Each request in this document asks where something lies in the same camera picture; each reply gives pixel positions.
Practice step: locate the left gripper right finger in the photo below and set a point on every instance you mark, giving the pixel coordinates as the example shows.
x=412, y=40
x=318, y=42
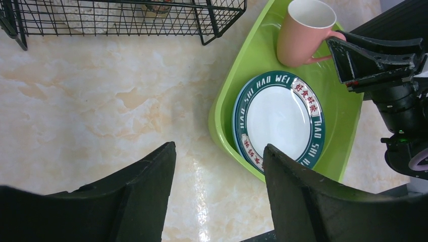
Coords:
x=308, y=206

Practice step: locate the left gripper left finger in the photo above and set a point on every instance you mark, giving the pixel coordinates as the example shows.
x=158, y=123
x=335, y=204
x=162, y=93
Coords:
x=128, y=205

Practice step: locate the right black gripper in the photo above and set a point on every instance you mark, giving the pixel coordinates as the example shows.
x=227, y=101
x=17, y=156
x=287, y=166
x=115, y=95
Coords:
x=392, y=73

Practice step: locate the pink mug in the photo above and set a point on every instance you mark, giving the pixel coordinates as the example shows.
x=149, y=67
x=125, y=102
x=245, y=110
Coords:
x=306, y=25

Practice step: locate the green-rimmed white plate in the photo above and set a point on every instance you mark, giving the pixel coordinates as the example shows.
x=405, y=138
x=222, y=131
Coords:
x=281, y=109

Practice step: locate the green plastic basin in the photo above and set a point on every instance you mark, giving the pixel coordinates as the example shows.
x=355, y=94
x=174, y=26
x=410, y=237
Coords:
x=256, y=56

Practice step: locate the blue plate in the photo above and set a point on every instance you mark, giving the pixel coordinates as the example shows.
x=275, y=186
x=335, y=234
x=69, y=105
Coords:
x=234, y=127

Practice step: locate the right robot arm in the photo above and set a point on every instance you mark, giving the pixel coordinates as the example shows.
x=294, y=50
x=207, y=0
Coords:
x=406, y=153

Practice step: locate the black trash bin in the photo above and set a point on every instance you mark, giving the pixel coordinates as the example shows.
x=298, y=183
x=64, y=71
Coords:
x=406, y=20

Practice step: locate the black wire rack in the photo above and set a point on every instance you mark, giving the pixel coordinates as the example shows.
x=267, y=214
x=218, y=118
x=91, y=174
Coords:
x=207, y=19

